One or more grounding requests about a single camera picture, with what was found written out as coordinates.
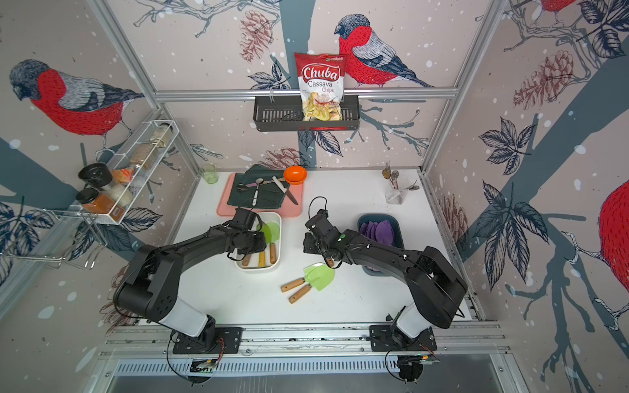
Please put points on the purple shovel pink handle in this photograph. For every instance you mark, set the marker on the purple shovel pink handle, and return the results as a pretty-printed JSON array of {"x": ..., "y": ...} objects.
[
  {"x": 368, "y": 229},
  {"x": 384, "y": 233}
]

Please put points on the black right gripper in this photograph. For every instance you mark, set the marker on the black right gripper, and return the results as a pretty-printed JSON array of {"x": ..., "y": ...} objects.
[{"x": 307, "y": 244}]

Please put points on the orange plastic bowl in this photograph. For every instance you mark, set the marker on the orange plastic bowl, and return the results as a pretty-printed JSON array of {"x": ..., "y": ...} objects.
[{"x": 295, "y": 175}]

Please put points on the metal spoon white handle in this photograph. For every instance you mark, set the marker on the metal spoon white handle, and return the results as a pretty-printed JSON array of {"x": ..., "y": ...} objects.
[{"x": 259, "y": 182}]

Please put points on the teal storage tray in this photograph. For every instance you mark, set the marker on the teal storage tray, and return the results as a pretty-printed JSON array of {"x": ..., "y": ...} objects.
[{"x": 399, "y": 243}]

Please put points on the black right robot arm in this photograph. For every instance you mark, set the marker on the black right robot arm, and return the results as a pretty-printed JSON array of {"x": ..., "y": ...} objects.
[{"x": 436, "y": 287}]

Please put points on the orange spice jar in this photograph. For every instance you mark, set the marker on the orange spice jar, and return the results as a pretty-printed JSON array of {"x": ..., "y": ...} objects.
[{"x": 97, "y": 203}]

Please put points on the clear glass with cutlery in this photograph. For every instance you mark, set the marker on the clear glass with cutlery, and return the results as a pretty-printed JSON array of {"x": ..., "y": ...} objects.
[{"x": 396, "y": 192}]

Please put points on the black lid spice jar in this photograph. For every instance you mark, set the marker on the black lid spice jar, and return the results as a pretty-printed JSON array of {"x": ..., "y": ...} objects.
[{"x": 96, "y": 175}]

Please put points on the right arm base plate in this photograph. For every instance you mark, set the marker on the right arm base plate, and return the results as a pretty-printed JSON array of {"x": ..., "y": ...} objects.
[{"x": 385, "y": 337}]

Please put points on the white wire spice rack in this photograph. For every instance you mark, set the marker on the white wire spice rack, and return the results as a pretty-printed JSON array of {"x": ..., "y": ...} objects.
[{"x": 140, "y": 160}]

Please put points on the white storage tray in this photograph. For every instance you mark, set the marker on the white storage tray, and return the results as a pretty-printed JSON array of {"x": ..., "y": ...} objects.
[{"x": 267, "y": 260}]

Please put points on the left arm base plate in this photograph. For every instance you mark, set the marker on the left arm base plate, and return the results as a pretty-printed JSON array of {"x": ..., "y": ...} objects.
[{"x": 213, "y": 340}]

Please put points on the pink cutting board tray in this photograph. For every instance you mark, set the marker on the pink cutting board tray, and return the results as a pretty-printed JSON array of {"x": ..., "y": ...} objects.
[{"x": 288, "y": 209}]

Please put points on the iridescent spoon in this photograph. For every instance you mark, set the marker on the iridescent spoon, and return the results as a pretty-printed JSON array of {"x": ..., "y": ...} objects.
[{"x": 247, "y": 187}]

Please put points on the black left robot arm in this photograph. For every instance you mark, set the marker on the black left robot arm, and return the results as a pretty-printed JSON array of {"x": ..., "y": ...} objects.
[{"x": 151, "y": 286}]

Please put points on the dark green cloth napkin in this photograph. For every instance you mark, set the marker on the dark green cloth napkin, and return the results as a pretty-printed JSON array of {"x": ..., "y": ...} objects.
[{"x": 270, "y": 197}]

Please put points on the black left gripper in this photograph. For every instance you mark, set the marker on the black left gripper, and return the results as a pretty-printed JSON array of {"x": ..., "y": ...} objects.
[{"x": 261, "y": 244}]

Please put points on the white handled knife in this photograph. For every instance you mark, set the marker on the white handled knife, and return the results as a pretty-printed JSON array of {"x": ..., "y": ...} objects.
[{"x": 284, "y": 190}]

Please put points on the green shovel yellow handle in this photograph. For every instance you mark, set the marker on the green shovel yellow handle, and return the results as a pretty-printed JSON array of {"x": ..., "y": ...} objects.
[{"x": 264, "y": 228}]

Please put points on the black wire wall basket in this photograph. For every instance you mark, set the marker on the black wire wall basket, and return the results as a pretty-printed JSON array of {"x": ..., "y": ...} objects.
[{"x": 284, "y": 114}]

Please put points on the Chuba cassava chips bag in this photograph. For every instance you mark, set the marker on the Chuba cassava chips bag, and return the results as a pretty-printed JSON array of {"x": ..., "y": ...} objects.
[{"x": 321, "y": 84}]

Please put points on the small green glass cup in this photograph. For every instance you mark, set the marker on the small green glass cup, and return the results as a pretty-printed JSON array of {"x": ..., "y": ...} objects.
[{"x": 209, "y": 173}]

